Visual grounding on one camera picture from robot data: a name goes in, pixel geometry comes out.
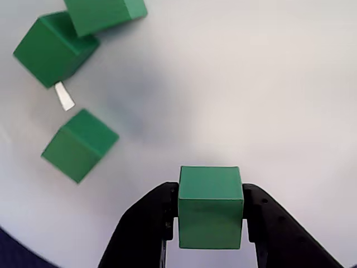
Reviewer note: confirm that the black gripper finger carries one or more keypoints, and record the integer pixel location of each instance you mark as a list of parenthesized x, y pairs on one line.
[(279, 229), (145, 229)]

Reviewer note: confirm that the green cube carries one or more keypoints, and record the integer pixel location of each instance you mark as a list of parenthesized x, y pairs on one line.
[(47, 56), (103, 14), (78, 148), (209, 217)]

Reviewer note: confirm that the white round plate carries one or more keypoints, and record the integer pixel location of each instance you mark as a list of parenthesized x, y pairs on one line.
[(251, 83)]

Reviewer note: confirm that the blue woven cloth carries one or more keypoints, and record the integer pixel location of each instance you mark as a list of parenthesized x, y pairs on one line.
[(11, 257)]

